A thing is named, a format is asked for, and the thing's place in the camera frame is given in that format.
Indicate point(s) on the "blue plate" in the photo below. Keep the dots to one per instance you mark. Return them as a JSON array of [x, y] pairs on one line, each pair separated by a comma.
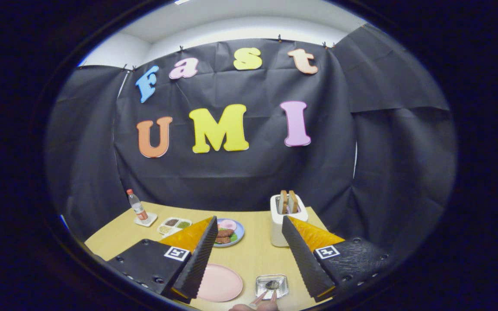
[[241, 233]]

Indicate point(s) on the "white divided condiment tray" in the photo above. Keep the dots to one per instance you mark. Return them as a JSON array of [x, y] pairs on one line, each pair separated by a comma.
[[173, 224]]

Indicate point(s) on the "pink plate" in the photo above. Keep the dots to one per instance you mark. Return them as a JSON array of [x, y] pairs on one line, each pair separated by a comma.
[[223, 283]]

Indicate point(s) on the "clear bottle with red cap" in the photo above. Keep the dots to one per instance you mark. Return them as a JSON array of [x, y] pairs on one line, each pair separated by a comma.
[[138, 207]]

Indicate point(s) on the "ceiling light panel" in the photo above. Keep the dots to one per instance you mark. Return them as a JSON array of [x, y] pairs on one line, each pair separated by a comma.
[[182, 1]]

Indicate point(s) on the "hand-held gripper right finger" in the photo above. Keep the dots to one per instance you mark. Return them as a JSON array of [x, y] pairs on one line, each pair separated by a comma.
[[303, 263]]

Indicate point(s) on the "small metal tray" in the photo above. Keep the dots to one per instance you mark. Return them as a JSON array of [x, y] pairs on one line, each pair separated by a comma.
[[282, 283]]

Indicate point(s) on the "brown meat piece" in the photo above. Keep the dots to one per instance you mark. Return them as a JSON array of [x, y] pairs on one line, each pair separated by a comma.
[[222, 239], [225, 233]]

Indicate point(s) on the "pink ham slice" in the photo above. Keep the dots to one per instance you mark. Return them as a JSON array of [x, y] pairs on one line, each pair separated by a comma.
[[228, 224]]

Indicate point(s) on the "green lettuce leaf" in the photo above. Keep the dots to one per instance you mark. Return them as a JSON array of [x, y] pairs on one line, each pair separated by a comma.
[[233, 237]]

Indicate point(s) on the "white toaster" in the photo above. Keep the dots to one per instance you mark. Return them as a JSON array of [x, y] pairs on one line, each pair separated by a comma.
[[277, 229]]

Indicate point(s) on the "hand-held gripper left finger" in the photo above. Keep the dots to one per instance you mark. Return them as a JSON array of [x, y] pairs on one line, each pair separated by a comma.
[[197, 263]]

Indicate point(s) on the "white square coaster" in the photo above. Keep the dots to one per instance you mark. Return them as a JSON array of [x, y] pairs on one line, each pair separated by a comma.
[[151, 219]]

